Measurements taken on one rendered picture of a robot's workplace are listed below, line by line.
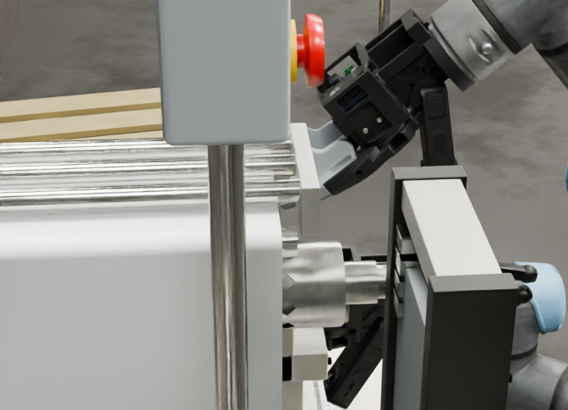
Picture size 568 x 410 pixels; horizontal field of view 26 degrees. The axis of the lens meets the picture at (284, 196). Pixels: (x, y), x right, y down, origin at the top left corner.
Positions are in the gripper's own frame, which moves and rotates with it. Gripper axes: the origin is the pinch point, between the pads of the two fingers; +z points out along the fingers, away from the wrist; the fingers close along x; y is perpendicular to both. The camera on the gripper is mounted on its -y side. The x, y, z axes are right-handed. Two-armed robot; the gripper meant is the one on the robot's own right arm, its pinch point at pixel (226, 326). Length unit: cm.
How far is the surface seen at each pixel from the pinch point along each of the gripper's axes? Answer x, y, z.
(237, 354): 62, 40, 1
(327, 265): 32.9, 27.1, -6.7
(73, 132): -261, -97, 43
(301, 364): 12.1, 3.5, -6.8
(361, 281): 32.4, 25.3, -9.2
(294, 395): 11.3, -0.7, -6.3
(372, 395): -12.1, -19.0, -17.9
